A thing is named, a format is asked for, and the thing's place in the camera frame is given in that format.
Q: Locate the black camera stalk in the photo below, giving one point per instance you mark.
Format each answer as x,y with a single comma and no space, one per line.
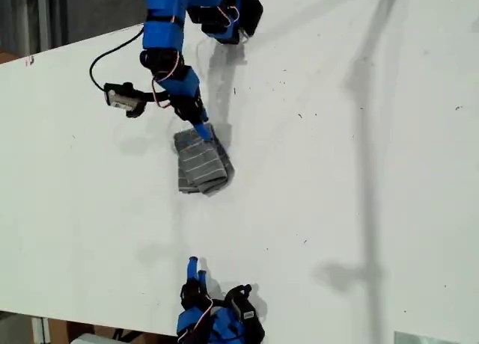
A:
236,291
147,99

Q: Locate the black camera box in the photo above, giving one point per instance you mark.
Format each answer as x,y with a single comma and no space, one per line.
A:
247,311
119,96

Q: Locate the white table leg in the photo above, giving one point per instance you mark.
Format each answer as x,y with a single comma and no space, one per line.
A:
40,330

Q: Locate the grey striped square towel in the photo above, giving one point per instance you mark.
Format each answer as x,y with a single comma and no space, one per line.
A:
204,164

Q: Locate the white box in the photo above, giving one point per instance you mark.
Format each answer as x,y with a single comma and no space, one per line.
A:
91,339

